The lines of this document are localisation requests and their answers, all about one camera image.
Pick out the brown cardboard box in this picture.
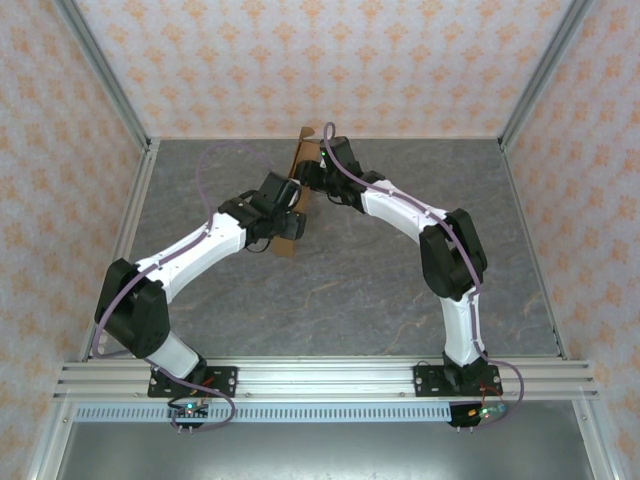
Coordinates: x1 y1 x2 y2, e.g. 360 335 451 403
271 126 321 259

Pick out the grey metal sheet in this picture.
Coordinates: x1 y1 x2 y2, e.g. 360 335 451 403
29 422 611 480

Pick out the wide aluminium side rail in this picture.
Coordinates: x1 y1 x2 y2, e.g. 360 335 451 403
79 139 161 361

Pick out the long aluminium mounting rail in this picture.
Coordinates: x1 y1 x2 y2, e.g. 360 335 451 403
53 357 599 401

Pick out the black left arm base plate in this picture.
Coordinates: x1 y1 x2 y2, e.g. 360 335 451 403
147 366 239 399

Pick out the thin aluminium side rail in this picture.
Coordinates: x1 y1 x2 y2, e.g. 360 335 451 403
499 142 571 361

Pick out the slotted grey cable duct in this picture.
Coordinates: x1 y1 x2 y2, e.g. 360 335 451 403
74 404 501 424

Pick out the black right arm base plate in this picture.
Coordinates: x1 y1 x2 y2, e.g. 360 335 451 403
413 364 501 399

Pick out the aluminium frame post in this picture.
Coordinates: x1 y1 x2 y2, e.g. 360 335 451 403
499 0 597 151
52 0 154 151

